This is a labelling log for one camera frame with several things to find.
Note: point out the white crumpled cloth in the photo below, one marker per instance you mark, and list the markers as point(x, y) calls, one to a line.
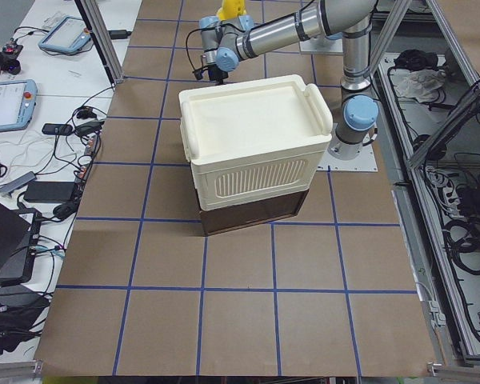
point(422, 85)

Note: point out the black power adapter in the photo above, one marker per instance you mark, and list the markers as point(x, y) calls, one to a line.
point(49, 192)

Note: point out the blue teach pendant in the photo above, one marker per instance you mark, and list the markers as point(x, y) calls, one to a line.
point(17, 103)
point(68, 37)

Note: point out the lower blue teach pendant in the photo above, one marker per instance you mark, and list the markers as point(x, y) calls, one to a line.
point(17, 103)

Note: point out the black laptop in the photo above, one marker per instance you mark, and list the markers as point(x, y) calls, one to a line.
point(19, 232)

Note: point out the upper blue teach pendant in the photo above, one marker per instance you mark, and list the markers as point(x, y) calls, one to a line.
point(68, 37)

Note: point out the aluminium frame post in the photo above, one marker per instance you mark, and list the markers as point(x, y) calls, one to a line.
point(100, 36)

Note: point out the yellow plush toy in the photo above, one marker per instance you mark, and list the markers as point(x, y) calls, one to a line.
point(231, 9)

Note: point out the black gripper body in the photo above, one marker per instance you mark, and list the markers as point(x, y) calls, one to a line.
point(217, 74)

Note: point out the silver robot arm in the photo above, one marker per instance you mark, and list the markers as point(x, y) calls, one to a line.
point(228, 42)

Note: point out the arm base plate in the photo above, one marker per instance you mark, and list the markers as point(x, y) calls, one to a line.
point(340, 156)
point(324, 45)

